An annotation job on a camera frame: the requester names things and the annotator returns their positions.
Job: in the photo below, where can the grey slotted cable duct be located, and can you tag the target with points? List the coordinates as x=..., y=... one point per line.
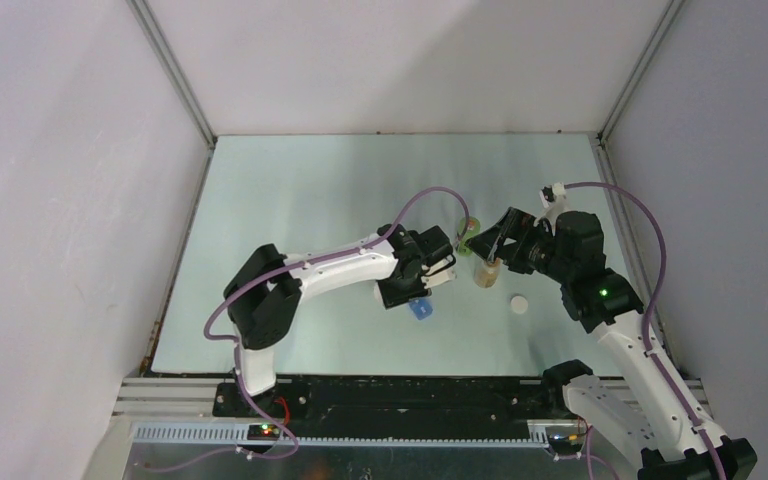
x=238, y=434

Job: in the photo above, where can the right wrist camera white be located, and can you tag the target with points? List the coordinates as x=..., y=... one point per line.
x=555, y=202

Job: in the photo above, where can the clear amber pill bottle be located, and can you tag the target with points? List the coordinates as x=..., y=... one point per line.
x=486, y=273

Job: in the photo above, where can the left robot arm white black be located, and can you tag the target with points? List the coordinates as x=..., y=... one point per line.
x=265, y=294

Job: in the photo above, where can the controller board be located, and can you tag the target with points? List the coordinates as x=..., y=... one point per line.
x=263, y=432
x=566, y=445

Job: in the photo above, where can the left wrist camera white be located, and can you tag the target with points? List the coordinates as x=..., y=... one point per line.
x=440, y=273

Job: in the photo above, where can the aluminium frame post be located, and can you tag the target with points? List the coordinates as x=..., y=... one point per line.
x=150, y=25
x=651, y=48

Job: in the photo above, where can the blue pill organizer box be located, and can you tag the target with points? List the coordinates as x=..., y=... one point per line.
x=421, y=308

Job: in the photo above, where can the white bottle cap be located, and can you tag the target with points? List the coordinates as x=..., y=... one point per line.
x=519, y=304

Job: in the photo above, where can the left controller board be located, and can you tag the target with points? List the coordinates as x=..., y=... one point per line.
x=263, y=432

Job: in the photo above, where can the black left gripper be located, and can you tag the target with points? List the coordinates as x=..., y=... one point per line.
x=392, y=297

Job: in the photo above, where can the right aluminium frame post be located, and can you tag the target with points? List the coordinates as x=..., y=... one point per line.
x=651, y=48

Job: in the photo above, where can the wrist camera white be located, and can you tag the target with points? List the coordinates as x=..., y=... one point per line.
x=440, y=273
x=555, y=202

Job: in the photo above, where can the right controller board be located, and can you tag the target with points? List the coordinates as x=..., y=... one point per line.
x=566, y=445

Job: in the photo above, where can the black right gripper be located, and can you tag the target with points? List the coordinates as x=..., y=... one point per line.
x=517, y=225

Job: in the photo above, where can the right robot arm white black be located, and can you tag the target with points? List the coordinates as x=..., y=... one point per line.
x=669, y=435

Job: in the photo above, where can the left aluminium frame post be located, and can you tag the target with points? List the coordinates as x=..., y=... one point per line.
x=150, y=25

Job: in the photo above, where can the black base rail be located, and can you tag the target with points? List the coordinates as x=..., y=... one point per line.
x=404, y=407

